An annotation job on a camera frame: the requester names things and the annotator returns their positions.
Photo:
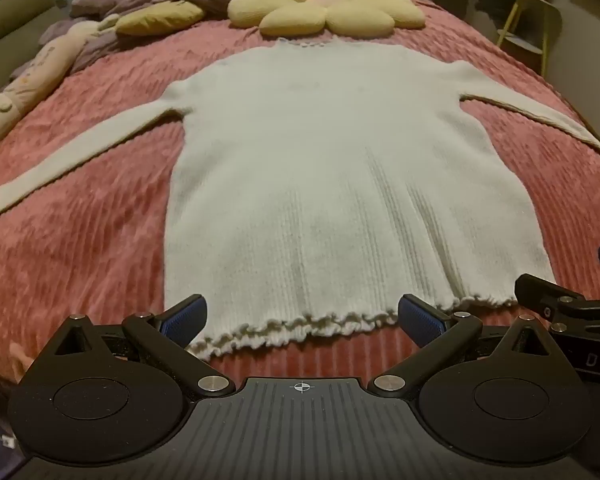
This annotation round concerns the green sofa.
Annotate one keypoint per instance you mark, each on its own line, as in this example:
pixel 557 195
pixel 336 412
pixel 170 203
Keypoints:
pixel 15 15

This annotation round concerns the yellow-green side table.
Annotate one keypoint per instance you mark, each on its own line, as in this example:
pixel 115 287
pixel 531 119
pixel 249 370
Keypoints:
pixel 535 7

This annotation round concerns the black cloth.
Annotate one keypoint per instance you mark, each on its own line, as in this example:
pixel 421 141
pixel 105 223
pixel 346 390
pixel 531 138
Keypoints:
pixel 495 4

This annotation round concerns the long cream plush toy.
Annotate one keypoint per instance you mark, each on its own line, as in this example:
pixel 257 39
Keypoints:
pixel 25 90

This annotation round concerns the yellow leaf pillow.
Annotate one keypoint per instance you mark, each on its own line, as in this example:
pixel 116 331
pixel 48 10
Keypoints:
pixel 160 17

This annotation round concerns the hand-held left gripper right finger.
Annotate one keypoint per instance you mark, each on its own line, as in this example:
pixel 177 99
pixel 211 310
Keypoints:
pixel 420 321

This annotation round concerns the white knit sweater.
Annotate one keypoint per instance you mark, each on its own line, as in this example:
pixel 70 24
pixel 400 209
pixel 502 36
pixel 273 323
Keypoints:
pixel 330 160

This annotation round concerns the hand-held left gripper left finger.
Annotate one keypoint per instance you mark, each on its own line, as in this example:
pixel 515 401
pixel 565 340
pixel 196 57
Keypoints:
pixel 185 316

